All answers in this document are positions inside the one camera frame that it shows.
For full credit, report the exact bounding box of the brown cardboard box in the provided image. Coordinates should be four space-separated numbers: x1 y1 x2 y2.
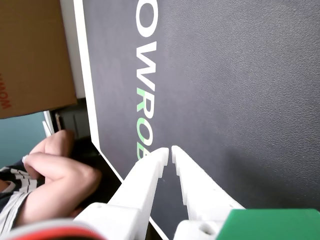
0 0 78 120

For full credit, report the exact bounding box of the red and white servo cable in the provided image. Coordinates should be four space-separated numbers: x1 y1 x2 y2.
0 216 108 240

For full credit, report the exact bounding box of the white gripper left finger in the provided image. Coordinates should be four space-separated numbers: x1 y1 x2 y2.
73 147 169 240

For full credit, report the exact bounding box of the dark grey WOWROBO mat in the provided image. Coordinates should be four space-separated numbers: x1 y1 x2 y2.
73 0 320 240

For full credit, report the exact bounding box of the person's striped-shirt torso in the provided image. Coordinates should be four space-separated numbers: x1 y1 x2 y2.
0 161 40 232

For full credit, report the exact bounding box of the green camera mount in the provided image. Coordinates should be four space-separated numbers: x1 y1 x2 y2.
216 208 320 240

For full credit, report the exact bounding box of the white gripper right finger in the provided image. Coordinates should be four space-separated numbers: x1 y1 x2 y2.
171 145 246 240

